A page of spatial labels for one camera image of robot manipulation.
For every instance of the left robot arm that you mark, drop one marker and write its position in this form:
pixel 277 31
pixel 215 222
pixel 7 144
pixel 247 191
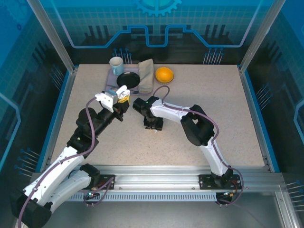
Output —
pixel 52 171

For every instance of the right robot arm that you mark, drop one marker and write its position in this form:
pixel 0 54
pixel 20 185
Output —
pixel 171 111

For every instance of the black plate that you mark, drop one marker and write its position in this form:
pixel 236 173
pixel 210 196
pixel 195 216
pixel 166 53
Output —
pixel 128 79

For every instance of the lavender tray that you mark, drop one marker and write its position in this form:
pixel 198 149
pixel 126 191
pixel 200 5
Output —
pixel 111 78

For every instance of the beige folded cloth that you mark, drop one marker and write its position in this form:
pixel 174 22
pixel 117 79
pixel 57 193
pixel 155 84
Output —
pixel 146 76

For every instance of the light blue mug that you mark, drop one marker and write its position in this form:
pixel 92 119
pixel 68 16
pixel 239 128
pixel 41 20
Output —
pixel 117 67

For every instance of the blue table edge strip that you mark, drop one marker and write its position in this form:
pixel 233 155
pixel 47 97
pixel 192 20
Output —
pixel 59 107
pixel 256 107

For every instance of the orange bowl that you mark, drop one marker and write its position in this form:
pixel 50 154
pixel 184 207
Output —
pixel 164 74

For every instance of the small connector board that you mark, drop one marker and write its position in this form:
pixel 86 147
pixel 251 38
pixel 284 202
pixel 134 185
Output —
pixel 91 193
pixel 229 194

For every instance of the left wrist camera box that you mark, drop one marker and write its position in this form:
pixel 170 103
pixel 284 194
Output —
pixel 105 99

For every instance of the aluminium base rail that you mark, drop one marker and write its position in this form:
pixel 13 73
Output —
pixel 154 175

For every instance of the aluminium frame post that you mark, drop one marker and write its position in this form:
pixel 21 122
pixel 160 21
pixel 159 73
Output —
pixel 257 38
pixel 55 38

